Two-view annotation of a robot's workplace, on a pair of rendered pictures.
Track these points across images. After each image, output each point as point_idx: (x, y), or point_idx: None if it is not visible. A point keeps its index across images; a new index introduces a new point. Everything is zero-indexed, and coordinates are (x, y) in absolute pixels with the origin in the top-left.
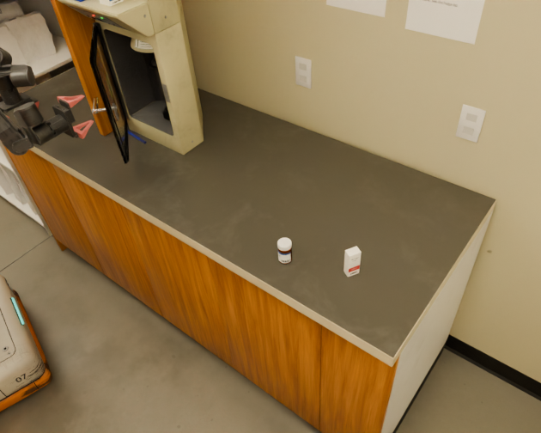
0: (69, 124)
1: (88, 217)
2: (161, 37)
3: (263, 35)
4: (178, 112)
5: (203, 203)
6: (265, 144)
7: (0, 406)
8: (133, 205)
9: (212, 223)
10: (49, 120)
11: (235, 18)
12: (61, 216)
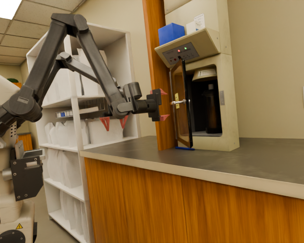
0: (158, 104)
1: (138, 219)
2: (223, 57)
3: (271, 83)
4: (228, 114)
5: (279, 166)
6: (296, 144)
7: None
8: (206, 170)
9: None
10: (145, 99)
11: (247, 81)
12: (111, 229)
